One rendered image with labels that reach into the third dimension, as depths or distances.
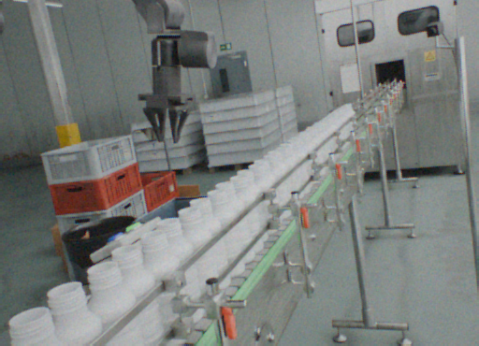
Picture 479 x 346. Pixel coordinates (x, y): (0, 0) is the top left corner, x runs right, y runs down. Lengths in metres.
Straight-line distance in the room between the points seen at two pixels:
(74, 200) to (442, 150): 3.89
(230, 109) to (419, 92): 3.18
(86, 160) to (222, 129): 4.65
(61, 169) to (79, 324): 3.01
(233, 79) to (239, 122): 4.28
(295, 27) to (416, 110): 6.27
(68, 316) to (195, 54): 0.55
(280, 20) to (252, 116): 4.37
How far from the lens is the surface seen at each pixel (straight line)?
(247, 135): 7.76
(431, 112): 5.73
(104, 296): 0.63
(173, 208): 1.98
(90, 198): 3.52
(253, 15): 11.86
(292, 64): 11.56
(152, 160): 8.67
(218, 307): 0.66
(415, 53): 5.69
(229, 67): 11.98
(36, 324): 0.54
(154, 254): 0.72
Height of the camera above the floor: 1.36
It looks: 10 degrees down
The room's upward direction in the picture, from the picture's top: 10 degrees counter-clockwise
